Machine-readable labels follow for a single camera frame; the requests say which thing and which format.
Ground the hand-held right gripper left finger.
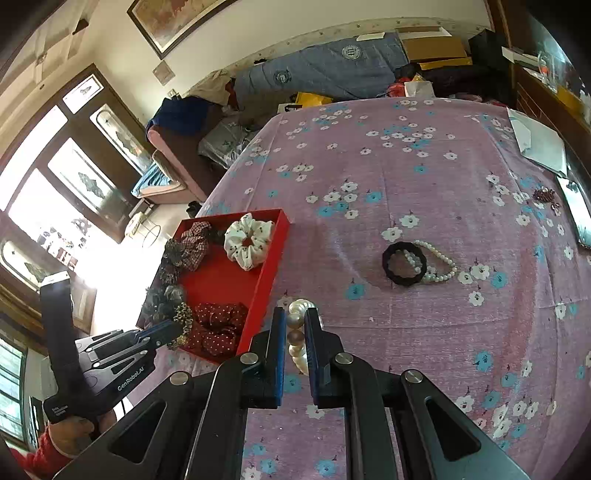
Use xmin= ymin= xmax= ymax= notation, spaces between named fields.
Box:
xmin=53 ymin=307 xmax=288 ymax=480

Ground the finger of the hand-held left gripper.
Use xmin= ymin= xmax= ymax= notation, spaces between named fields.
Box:
xmin=90 ymin=342 xmax=158 ymax=371
xmin=78 ymin=320 xmax=182 ymax=352

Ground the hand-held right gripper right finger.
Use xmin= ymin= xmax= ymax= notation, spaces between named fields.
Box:
xmin=305 ymin=307 xmax=532 ymax=480

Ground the large pearl bracelet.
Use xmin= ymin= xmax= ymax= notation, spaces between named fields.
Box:
xmin=286 ymin=298 xmax=320 ymax=377

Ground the leopard print scrunchie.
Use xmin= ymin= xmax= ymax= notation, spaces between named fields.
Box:
xmin=167 ymin=302 xmax=195 ymax=350

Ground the grey mesh scrunchie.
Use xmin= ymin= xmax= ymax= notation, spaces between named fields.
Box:
xmin=140 ymin=284 xmax=186 ymax=325

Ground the red polka dot scrunchie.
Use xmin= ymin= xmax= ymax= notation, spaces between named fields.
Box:
xmin=184 ymin=302 xmax=250 ymax=357

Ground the red tray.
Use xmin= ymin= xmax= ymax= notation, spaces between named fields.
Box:
xmin=159 ymin=209 xmax=291 ymax=367

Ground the plaid scrunchie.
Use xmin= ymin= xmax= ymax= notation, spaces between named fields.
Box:
xmin=179 ymin=222 xmax=214 ymax=269

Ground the black ribbed hair band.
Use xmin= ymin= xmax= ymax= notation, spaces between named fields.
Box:
xmin=382 ymin=241 xmax=428 ymax=289

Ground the white polka dot scrunchie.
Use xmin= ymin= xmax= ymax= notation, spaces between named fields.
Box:
xmin=224 ymin=213 xmax=277 ymax=271

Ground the small pearl necklace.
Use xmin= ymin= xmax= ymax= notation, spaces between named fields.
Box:
xmin=390 ymin=239 xmax=458 ymax=285

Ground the person's left forearm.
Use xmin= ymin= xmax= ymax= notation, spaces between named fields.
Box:
xmin=21 ymin=431 xmax=75 ymax=479

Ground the person's left hand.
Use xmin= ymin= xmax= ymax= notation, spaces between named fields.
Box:
xmin=48 ymin=411 xmax=117 ymax=459

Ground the light blue cloth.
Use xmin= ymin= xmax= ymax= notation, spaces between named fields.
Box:
xmin=131 ymin=166 xmax=182 ymax=198

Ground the pink sofa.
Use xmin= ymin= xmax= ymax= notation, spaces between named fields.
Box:
xmin=147 ymin=99 xmax=242 ymax=206

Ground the wooden glass door cabinet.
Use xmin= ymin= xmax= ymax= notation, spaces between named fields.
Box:
xmin=0 ymin=65 xmax=158 ymax=334

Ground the clear plastic package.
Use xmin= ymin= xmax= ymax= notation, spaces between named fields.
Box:
xmin=198 ymin=115 xmax=260 ymax=169

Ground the beige cloth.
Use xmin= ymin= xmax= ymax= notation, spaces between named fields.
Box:
xmin=191 ymin=69 xmax=237 ymax=105

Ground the yellow bag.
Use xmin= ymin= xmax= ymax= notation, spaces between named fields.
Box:
xmin=294 ymin=91 xmax=334 ymax=108

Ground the brown leaf hair clip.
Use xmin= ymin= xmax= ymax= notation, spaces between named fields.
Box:
xmin=532 ymin=186 xmax=563 ymax=209

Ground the grey quilt storage bag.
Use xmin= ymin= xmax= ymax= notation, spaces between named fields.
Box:
xmin=233 ymin=32 xmax=410 ymax=110

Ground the white paper envelope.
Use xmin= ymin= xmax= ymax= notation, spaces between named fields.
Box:
xmin=507 ymin=107 xmax=569 ymax=179

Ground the flat yellow brown box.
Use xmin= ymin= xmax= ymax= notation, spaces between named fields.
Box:
xmin=418 ymin=56 xmax=474 ymax=71

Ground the cardboard box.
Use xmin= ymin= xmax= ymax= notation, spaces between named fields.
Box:
xmin=399 ymin=30 xmax=470 ymax=64

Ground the wooden sideboard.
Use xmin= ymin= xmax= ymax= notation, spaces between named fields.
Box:
xmin=501 ymin=0 xmax=591 ymax=155

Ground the black bag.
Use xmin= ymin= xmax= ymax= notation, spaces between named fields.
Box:
xmin=468 ymin=28 xmax=509 ymax=71

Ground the clear measuring jug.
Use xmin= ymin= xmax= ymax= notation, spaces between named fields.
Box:
xmin=536 ymin=51 xmax=557 ymax=85

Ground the wire frame stool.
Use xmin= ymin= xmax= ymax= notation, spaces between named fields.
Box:
xmin=124 ymin=210 xmax=163 ymax=253

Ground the framed wall picture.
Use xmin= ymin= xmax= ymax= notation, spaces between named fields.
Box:
xmin=127 ymin=0 xmax=242 ymax=60

